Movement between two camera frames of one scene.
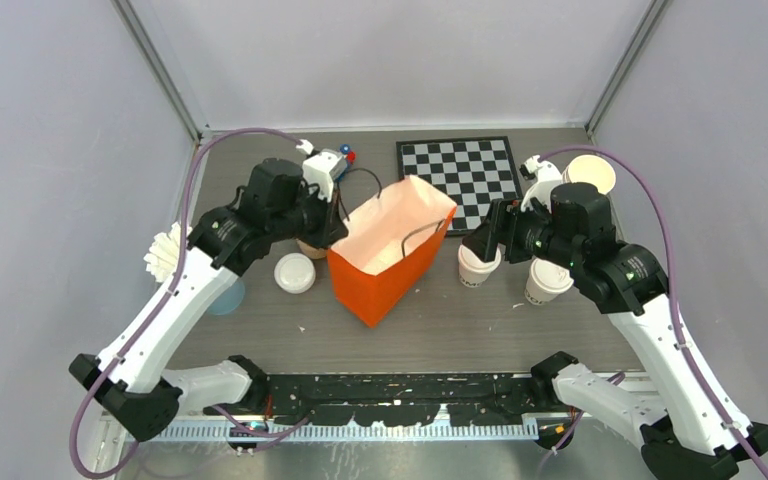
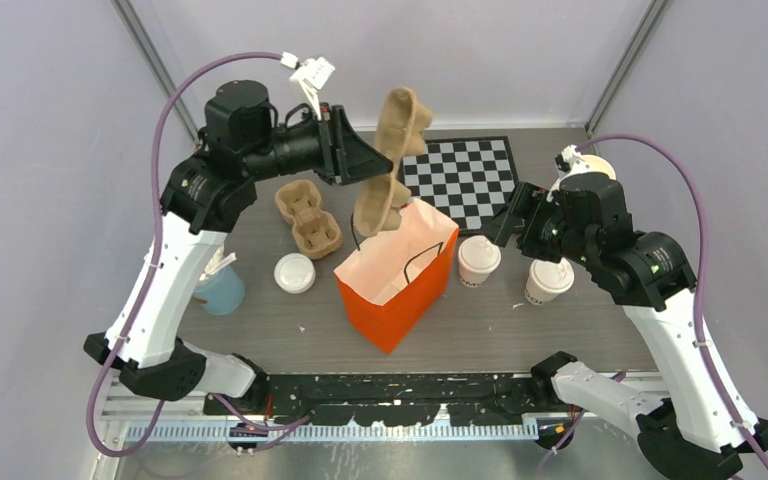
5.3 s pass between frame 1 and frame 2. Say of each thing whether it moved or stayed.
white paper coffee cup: stayed
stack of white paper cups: stayed
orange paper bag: moved
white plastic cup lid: stayed
